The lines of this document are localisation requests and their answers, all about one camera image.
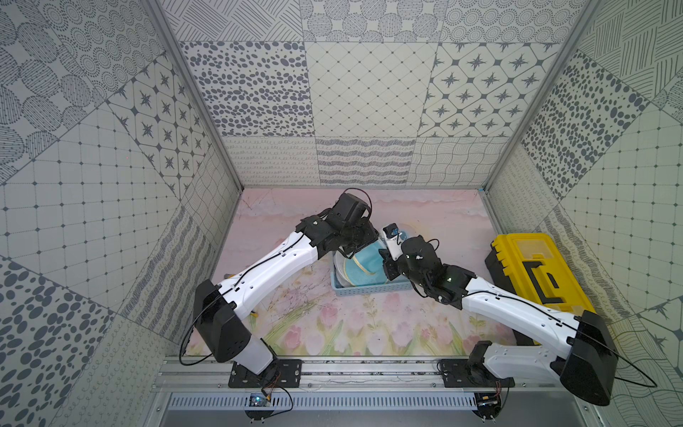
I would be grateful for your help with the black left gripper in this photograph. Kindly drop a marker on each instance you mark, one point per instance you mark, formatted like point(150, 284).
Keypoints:
point(360, 241)

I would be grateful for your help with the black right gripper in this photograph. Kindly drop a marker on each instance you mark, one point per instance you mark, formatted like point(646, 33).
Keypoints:
point(391, 270)

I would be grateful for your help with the turquoise mesh laundry bag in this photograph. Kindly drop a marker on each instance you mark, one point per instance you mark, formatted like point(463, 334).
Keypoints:
point(364, 268)

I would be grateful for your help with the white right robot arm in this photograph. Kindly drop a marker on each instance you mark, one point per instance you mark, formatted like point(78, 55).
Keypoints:
point(575, 351)

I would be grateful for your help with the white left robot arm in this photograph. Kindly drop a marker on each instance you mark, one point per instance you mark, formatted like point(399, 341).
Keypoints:
point(219, 310)

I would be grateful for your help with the light blue perforated plastic basket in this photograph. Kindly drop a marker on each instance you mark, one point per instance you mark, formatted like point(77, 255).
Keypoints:
point(396, 285)

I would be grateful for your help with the yellow black toolbox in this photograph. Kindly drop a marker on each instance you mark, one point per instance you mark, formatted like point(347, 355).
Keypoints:
point(530, 268)

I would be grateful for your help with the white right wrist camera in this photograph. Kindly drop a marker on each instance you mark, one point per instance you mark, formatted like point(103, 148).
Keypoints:
point(393, 237)

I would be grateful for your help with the aluminium mounting rail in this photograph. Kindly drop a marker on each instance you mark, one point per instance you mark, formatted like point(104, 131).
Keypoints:
point(369, 384)

